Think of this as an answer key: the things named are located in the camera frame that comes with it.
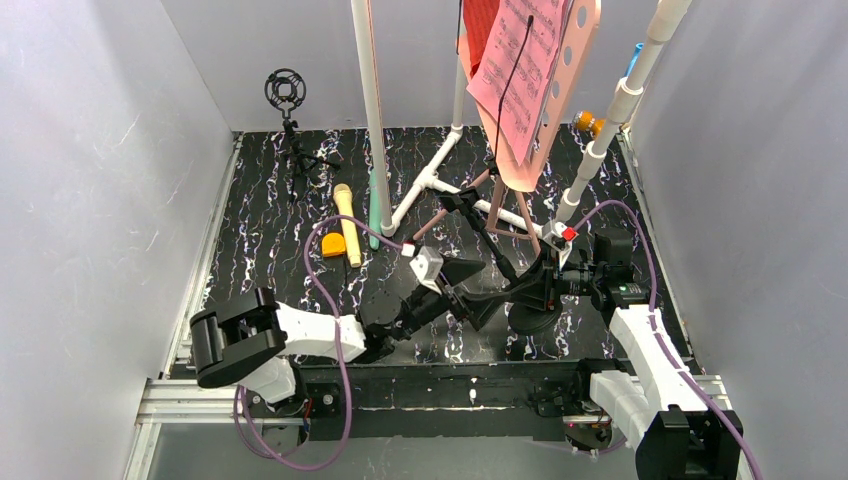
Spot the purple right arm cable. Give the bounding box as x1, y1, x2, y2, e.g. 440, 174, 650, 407
572, 199, 766, 480

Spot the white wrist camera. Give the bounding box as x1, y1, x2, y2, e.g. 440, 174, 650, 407
401, 242, 444, 293
541, 220, 577, 269

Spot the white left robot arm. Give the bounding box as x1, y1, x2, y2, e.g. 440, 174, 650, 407
190, 253, 512, 403

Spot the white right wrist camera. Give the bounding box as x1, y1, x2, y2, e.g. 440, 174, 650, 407
541, 220, 577, 269

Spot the red folder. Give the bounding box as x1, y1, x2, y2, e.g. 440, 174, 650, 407
463, 0, 500, 76

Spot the blue tube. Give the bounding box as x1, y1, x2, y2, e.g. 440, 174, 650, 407
624, 42, 644, 77

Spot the black tripod shock mount stand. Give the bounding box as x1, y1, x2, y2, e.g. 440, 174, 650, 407
264, 68, 341, 205

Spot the black round-base mic stand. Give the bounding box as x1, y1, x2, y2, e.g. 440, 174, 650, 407
438, 187, 562, 335

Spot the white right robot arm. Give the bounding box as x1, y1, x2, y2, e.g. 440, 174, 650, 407
544, 222, 744, 479

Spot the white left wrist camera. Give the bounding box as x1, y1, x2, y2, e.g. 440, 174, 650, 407
401, 242, 444, 293

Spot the pink music stand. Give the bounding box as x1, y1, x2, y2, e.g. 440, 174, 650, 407
405, 0, 603, 253

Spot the orange tape measure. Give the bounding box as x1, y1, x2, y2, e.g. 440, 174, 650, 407
320, 232, 347, 258

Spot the white PVC pipe frame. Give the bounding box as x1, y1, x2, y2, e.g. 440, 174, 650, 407
349, 0, 694, 244

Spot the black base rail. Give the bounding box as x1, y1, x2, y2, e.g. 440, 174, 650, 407
291, 357, 664, 442

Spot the pink sheet music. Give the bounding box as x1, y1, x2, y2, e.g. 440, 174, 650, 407
467, 0, 570, 164

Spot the orange microphone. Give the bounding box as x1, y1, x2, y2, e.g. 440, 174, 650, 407
573, 110, 605, 138

